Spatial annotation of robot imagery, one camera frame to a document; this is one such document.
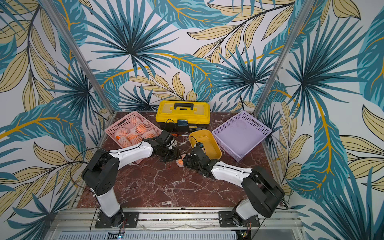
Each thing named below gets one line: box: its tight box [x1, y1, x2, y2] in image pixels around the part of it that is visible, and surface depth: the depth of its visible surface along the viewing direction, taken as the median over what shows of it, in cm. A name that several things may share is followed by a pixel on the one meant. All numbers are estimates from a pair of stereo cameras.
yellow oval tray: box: [188, 129, 222, 160], surface depth 102 cm
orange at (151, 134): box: [142, 129, 158, 139], surface depth 102 cm
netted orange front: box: [118, 132, 144, 148], surface depth 99 cm
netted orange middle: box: [132, 122, 152, 135], surface depth 103 cm
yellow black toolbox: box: [155, 100, 211, 133], surface depth 98 cm
